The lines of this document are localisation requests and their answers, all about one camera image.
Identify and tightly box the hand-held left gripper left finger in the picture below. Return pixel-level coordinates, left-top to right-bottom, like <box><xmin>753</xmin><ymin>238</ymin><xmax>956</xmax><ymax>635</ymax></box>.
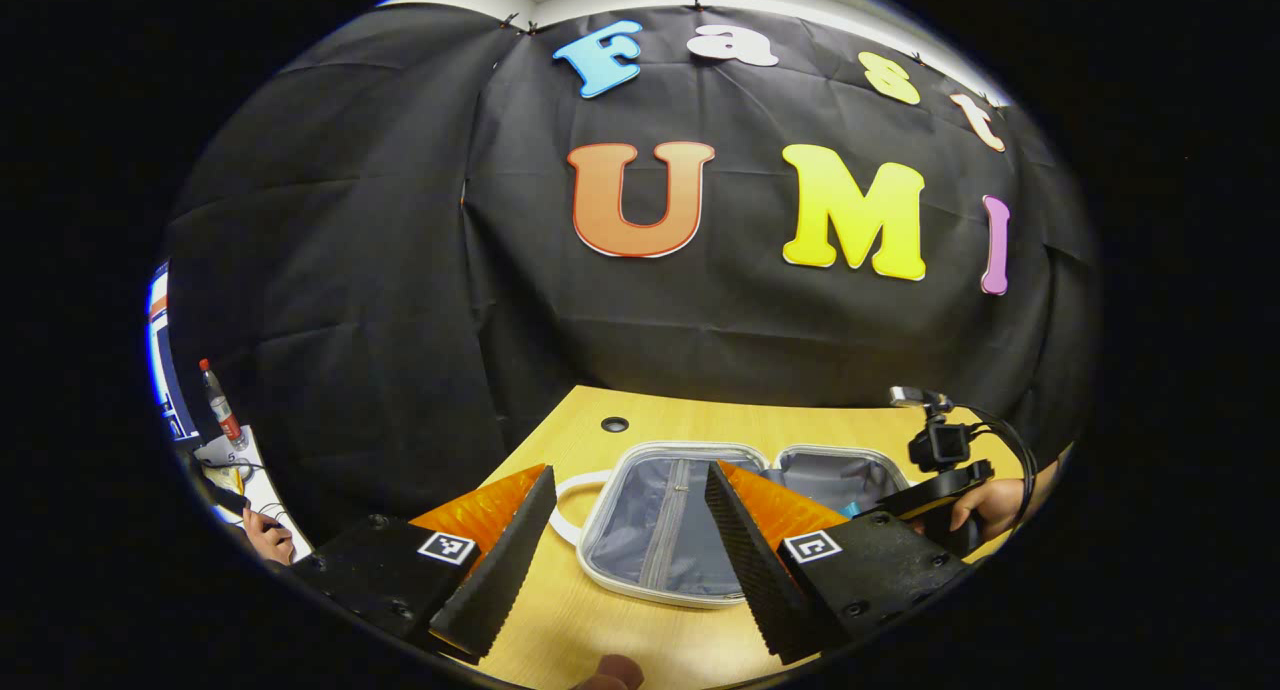
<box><xmin>290</xmin><ymin>463</ymin><xmax>558</xmax><ymax>663</ymax></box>

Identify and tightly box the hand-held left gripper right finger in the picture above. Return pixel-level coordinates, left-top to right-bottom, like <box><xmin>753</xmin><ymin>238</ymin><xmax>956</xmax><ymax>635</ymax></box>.
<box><xmin>703</xmin><ymin>459</ymin><xmax>973</xmax><ymax>665</ymax></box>

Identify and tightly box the white suitcase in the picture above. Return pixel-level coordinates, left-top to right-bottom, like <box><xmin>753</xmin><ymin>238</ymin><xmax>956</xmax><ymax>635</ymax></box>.
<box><xmin>550</xmin><ymin>440</ymin><xmax>916</xmax><ymax>611</ymax></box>

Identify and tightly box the white side table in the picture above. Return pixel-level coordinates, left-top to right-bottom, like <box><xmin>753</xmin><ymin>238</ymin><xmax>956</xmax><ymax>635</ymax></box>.
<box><xmin>195</xmin><ymin>425</ymin><xmax>303</xmax><ymax>553</ymax></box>

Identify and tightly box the red capped drink bottle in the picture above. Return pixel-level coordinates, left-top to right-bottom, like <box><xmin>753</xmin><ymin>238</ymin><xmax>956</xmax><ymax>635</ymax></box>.
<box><xmin>198</xmin><ymin>358</ymin><xmax>248</xmax><ymax>452</ymax></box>

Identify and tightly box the black camera cable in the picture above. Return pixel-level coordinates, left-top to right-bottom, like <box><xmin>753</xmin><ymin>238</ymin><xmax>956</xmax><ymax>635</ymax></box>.
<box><xmin>950</xmin><ymin>402</ymin><xmax>1039</xmax><ymax>533</ymax></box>

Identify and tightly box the blue white wall banner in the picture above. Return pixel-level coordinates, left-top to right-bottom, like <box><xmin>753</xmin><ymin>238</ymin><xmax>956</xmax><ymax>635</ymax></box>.
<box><xmin>148</xmin><ymin>262</ymin><xmax>198</xmax><ymax>441</ymax></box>

